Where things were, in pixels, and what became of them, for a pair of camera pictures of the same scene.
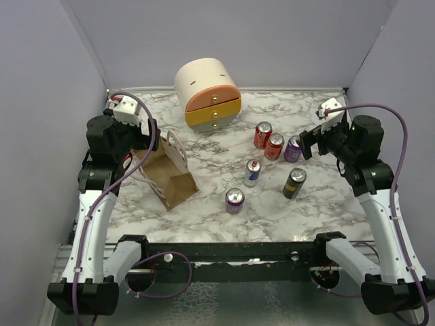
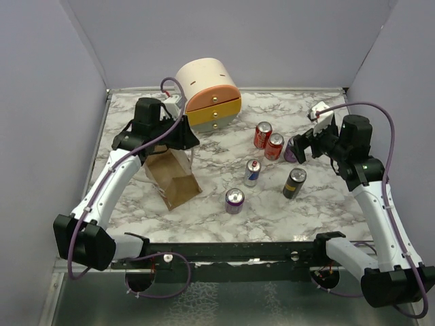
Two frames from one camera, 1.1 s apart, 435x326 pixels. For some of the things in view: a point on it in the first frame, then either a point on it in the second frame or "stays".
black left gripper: x=145 y=140 -> x=185 y=138
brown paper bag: x=166 y=170 stays
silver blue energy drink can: x=251 y=173 stays
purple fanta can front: x=234 y=200 stays
